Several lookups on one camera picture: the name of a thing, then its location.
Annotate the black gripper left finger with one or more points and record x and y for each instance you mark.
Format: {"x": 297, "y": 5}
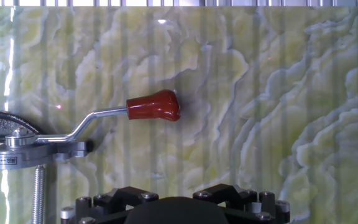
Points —
{"x": 113, "y": 202}

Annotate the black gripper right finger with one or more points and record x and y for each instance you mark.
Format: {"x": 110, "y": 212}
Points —
{"x": 247, "y": 202}

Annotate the grey metal lever base housing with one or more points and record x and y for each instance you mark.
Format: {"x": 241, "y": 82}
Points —
{"x": 26, "y": 154}

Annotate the green marble pattern mat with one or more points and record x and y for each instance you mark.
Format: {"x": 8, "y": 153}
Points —
{"x": 259, "y": 109}

